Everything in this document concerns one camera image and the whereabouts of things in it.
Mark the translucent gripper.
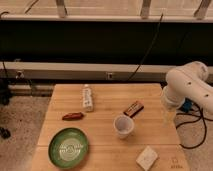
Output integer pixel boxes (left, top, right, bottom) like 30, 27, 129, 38
162, 101, 176, 124

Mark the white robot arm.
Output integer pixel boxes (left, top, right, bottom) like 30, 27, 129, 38
161, 61, 213, 123

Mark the green ceramic bowl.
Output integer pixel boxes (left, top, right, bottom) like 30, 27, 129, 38
48, 127, 89, 169

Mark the blue connector block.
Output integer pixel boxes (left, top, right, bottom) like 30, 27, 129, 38
181, 99, 192, 112

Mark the brown chocolate bar box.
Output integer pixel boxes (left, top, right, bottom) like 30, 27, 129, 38
124, 101, 144, 118

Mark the white sponge block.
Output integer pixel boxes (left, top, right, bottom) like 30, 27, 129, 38
136, 146, 158, 171

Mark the white plastic bottle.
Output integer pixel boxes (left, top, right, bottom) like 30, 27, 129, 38
82, 84, 94, 112

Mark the red chili pepper toy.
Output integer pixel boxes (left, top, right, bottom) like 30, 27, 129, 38
62, 112, 84, 121

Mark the black object on floor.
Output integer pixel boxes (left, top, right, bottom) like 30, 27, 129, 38
0, 127, 11, 139

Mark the black floor cable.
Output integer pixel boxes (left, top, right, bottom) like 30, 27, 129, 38
175, 102, 213, 150

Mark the black hanging cable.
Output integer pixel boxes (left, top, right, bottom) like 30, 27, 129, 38
125, 12, 165, 83

